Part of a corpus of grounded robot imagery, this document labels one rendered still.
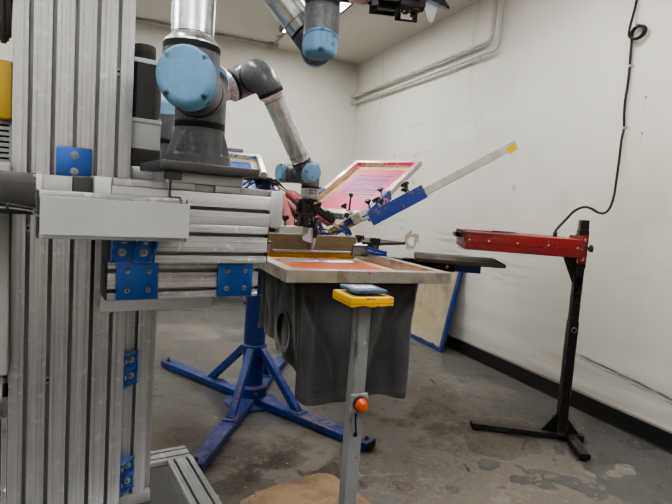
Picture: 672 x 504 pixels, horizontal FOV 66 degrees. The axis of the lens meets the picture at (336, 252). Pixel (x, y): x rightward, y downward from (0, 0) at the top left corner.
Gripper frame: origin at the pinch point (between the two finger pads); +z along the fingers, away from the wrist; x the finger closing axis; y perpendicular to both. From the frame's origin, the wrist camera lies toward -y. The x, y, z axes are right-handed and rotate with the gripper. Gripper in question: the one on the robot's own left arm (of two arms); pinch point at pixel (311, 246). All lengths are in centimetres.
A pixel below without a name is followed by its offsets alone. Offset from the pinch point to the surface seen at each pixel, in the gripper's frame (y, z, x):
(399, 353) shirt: -17, 32, 50
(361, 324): 13, 14, 79
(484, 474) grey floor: -83, 102, 23
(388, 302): 8, 7, 84
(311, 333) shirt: 17, 23, 51
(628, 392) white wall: -199, 80, 4
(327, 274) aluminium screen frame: 16, 3, 60
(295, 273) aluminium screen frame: 27, 2, 60
